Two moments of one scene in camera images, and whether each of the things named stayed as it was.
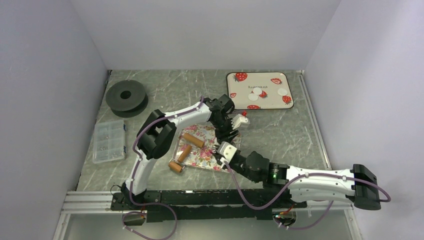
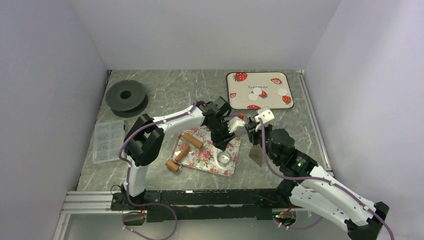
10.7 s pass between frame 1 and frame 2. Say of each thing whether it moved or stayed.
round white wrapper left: stayed
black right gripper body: moved
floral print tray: stayed
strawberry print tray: stayed
